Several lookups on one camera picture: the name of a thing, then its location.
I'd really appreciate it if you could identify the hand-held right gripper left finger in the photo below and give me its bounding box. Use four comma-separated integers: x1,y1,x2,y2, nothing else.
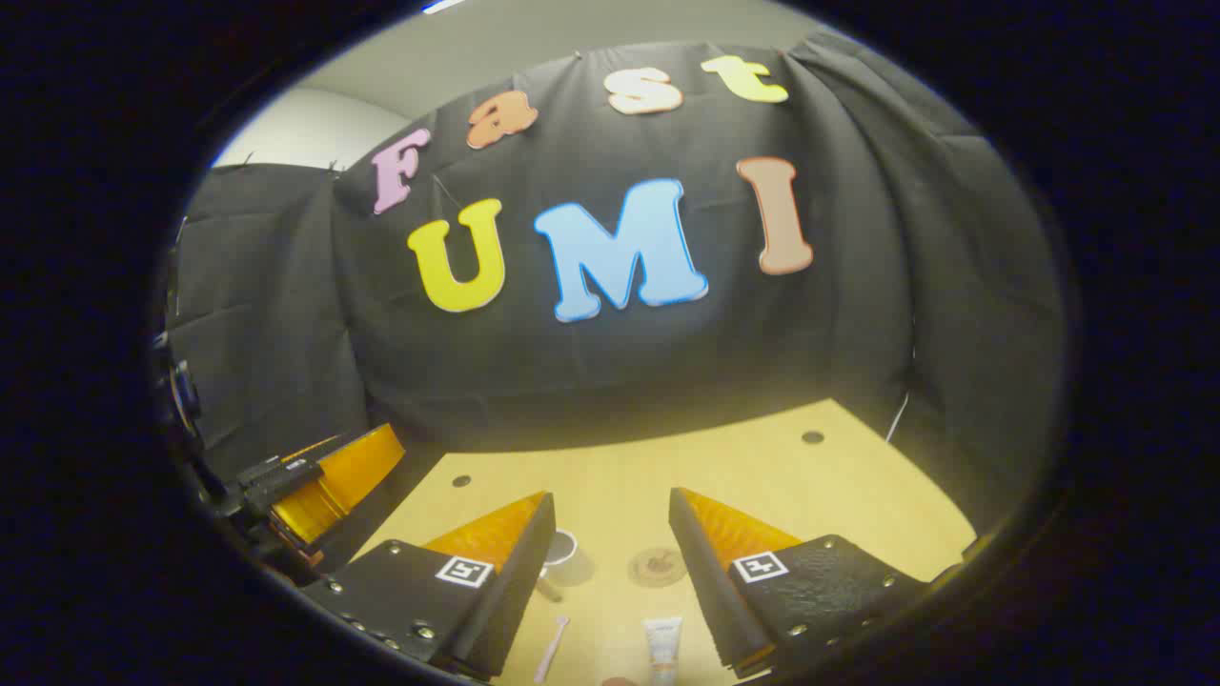
300,491,557,682

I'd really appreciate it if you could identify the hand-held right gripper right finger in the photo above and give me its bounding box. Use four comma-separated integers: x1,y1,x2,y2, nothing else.
669,488,964,679

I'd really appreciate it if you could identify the round wooden coaster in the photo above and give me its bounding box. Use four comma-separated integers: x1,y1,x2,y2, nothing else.
627,547,689,589

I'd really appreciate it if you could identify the white cup with wooden handle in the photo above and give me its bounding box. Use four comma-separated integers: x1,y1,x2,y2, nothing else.
536,529,580,603

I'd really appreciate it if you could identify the white toothpaste tube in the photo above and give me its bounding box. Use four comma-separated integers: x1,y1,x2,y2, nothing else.
642,616,684,686

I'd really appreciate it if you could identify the pale pink toothbrush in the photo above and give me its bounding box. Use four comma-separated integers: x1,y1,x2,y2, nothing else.
534,615,571,683

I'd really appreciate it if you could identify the wooden desktop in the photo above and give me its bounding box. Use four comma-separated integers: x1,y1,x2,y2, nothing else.
348,398,978,686

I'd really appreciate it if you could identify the black backdrop cloth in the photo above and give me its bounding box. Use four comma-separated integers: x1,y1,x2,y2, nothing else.
162,38,1064,535

